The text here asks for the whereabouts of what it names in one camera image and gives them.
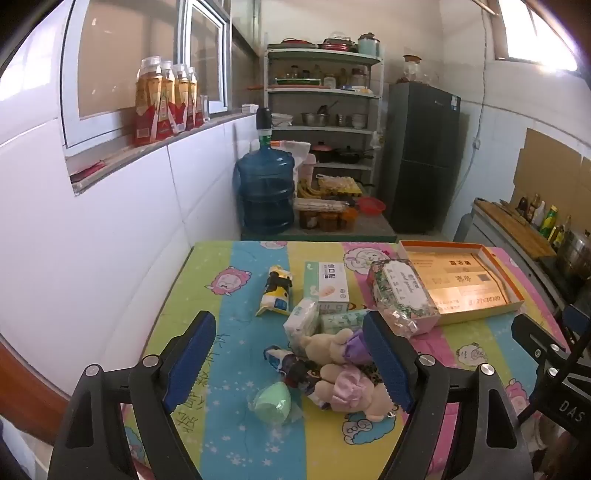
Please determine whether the floral pack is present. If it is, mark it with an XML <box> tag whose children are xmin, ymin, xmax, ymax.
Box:
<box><xmin>366</xmin><ymin>258</ymin><xmax>441</xmax><ymax>340</ymax></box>

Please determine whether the red lidded pan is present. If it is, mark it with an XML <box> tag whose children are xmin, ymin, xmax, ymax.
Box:
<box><xmin>268</xmin><ymin>38</ymin><xmax>319</xmax><ymax>50</ymax></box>

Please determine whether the green egg-shaped sponge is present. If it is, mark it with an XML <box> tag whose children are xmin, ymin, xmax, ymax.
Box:
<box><xmin>247</xmin><ymin>381</ymin><xmax>303</xmax><ymax>428</ymax></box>

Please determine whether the dark oil bottle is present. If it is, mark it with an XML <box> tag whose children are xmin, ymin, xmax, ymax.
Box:
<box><xmin>551</xmin><ymin>215</ymin><xmax>571</xmax><ymax>250</ymax></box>

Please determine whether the red pot glass lid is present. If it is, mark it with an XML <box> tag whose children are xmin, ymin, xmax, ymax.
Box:
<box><xmin>318</xmin><ymin>32</ymin><xmax>357</xmax><ymax>52</ymax></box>

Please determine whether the white metal shelf rack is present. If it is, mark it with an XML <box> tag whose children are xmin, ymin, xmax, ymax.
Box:
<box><xmin>264</xmin><ymin>44</ymin><xmax>385</xmax><ymax>185</ymax></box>

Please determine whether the black water pump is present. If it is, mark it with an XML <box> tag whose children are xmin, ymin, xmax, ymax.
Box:
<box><xmin>255</xmin><ymin>107</ymin><xmax>273</xmax><ymax>149</ymax></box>

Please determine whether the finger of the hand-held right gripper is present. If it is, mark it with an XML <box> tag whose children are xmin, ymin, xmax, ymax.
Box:
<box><xmin>511</xmin><ymin>313</ymin><xmax>571</xmax><ymax>370</ymax></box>

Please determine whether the wooden cutting board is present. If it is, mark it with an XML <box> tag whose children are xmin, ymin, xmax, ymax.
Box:
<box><xmin>475</xmin><ymin>198</ymin><xmax>557</xmax><ymax>259</ymax></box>

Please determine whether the green low table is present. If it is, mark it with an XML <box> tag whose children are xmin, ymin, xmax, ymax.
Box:
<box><xmin>240</xmin><ymin>182</ymin><xmax>398</xmax><ymax>243</ymax></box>

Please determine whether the cardboard sheet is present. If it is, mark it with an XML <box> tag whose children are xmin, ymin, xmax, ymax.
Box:
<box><xmin>512</xmin><ymin>128</ymin><xmax>591</xmax><ymax>217</ymax></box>

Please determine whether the plush bear pink dress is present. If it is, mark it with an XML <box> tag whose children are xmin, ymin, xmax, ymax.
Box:
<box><xmin>307</xmin><ymin>362</ymin><xmax>400</xmax><ymax>423</ymax></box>

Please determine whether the grey counter cabinet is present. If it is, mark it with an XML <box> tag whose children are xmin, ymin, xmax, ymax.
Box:
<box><xmin>455</xmin><ymin>203</ymin><xmax>568</xmax><ymax>315</ymax></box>

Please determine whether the plush bear purple dress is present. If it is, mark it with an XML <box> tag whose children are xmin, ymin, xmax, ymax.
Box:
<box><xmin>295</xmin><ymin>329</ymin><xmax>375</xmax><ymax>365</ymax></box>

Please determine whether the high window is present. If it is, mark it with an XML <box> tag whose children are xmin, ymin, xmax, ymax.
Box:
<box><xmin>480</xmin><ymin>0</ymin><xmax>583</xmax><ymax>72</ymax></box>

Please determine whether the egg tray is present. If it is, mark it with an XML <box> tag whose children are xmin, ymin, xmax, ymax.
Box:
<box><xmin>318</xmin><ymin>175</ymin><xmax>361</xmax><ymax>195</ymax></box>

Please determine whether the cartoon printed tablecloth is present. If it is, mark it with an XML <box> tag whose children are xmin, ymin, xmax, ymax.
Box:
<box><xmin>120</xmin><ymin>240</ymin><xmax>573</xmax><ymax>480</ymax></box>

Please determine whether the orange cardboard box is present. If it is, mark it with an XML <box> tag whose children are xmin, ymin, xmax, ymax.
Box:
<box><xmin>397</xmin><ymin>239</ymin><xmax>526</xmax><ymax>328</ymax></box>

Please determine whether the dark grey refrigerator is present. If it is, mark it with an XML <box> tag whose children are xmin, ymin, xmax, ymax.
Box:
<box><xmin>381</xmin><ymin>82</ymin><xmax>462</xmax><ymax>234</ymax></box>

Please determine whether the wall cable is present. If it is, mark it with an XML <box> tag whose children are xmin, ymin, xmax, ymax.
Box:
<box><xmin>475</xmin><ymin>0</ymin><xmax>490</xmax><ymax>144</ymax></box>

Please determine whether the black frying pan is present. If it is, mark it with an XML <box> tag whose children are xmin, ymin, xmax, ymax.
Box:
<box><xmin>333</xmin><ymin>147</ymin><xmax>375</xmax><ymax>165</ymax></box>

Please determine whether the white green carton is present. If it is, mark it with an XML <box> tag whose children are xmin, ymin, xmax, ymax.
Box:
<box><xmin>302</xmin><ymin>260</ymin><xmax>350</xmax><ymax>315</ymax></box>

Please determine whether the white printed tissue pack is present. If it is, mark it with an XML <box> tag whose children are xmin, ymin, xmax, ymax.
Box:
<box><xmin>283</xmin><ymin>298</ymin><xmax>321</xmax><ymax>347</ymax></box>

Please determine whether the clear lidded container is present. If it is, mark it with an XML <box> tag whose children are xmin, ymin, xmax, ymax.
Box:
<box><xmin>293</xmin><ymin>198</ymin><xmax>347</xmax><ymax>213</ymax></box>

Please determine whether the white sliding window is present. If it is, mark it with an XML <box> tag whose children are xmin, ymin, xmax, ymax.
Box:
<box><xmin>60</xmin><ymin>0</ymin><xmax>232</xmax><ymax>148</ymax></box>

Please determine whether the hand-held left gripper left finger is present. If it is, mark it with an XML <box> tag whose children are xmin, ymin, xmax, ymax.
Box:
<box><xmin>48</xmin><ymin>310</ymin><xmax>218</xmax><ymax>480</ymax></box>

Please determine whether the blue water jug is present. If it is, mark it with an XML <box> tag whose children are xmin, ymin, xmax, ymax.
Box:
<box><xmin>233</xmin><ymin>147</ymin><xmax>296</xmax><ymax>235</ymax></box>

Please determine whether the steel pot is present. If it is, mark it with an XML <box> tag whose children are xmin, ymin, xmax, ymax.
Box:
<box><xmin>556</xmin><ymin>228</ymin><xmax>591</xmax><ymax>282</ymax></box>

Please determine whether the glass jar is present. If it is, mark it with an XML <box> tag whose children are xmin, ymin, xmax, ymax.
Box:
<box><xmin>402</xmin><ymin>54</ymin><xmax>423</xmax><ymax>84</ymax></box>

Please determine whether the red paper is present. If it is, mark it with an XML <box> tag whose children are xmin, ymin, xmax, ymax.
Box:
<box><xmin>71</xmin><ymin>159</ymin><xmax>107</xmax><ymax>178</ymax></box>

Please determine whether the small dark doll packet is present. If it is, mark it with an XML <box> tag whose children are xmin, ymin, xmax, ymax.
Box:
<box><xmin>264</xmin><ymin>345</ymin><xmax>319</xmax><ymax>393</ymax></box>

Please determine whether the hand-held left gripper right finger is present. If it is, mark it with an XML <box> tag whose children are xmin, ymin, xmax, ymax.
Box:
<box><xmin>361</xmin><ymin>310</ymin><xmax>536</xmax><ymax>480</ymax></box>

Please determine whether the black stove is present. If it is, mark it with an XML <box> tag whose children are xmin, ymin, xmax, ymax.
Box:
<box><xmin>538</xmin><ymin>258</ymin><xmax>591</xmax><ymax>301</ymax></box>

